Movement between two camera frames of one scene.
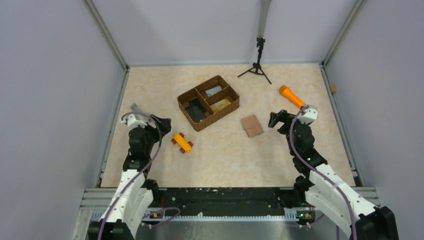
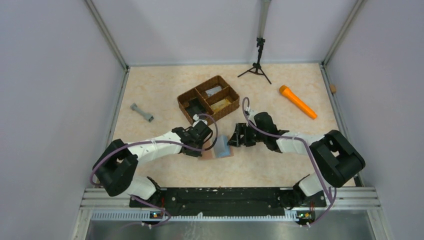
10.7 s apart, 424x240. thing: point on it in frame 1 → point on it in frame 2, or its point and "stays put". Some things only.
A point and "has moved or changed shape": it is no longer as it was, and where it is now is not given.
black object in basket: x=195 y=110 stays put
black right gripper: x=284 y=121 → x=247 y=135
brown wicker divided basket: x=207 y=102 stays put
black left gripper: x=154 y=124 → x=202 y=139
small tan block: x=333 y=88 stays put
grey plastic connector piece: x=134 y=107 stays put
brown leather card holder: x=252 y=125 has moved or changed shape
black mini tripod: x=256 y=66 stays put
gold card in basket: x=218 y=106 stays put
